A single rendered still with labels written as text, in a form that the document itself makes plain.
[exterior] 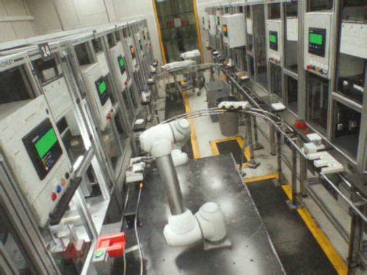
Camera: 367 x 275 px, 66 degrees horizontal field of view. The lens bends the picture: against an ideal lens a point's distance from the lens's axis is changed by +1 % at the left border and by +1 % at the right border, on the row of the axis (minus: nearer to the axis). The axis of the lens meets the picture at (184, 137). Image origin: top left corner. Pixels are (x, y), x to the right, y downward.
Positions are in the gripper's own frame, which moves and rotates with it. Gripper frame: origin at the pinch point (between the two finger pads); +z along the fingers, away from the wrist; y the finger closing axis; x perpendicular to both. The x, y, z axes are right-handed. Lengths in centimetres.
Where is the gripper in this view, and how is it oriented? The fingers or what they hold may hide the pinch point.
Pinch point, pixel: (136, 167)
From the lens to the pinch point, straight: 228.1
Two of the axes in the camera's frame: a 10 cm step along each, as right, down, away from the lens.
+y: -1.7, -9.0, -4.1
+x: 0.5, 4.1, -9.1
